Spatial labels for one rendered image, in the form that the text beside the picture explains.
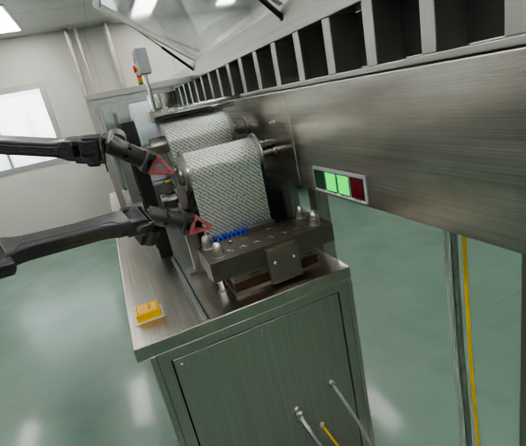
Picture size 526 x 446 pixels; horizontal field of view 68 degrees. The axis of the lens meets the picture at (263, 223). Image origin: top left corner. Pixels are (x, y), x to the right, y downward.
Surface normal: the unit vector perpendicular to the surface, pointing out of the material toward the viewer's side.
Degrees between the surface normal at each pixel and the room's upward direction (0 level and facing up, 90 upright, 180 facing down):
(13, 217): 90
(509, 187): 90
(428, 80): 90
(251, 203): 91
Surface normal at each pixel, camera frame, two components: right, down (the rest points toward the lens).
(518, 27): -0.91, 0.29
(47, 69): 0.37, 0.22
